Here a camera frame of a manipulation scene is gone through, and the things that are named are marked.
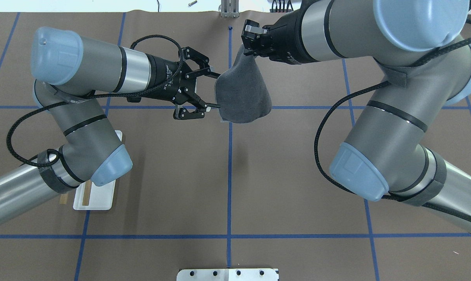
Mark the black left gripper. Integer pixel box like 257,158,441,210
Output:
146,46,222,121

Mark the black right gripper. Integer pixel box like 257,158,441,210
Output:
241,11,310,65

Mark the grey towel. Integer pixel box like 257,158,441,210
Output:
214,46,272,123

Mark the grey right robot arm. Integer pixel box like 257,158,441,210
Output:
241,0,471,234

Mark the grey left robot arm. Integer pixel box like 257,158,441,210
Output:
0,27,220,225

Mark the wooden rack rod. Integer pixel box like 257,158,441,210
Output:
82,180,93,206
59,193,69,205

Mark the aluminium frame post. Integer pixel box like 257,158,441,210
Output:
219,0,240,18

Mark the white rack base plate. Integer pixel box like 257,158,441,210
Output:
73,130,123,211

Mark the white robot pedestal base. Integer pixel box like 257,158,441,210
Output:
176,268,280,281

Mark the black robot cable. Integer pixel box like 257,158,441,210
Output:
314,16,471,231

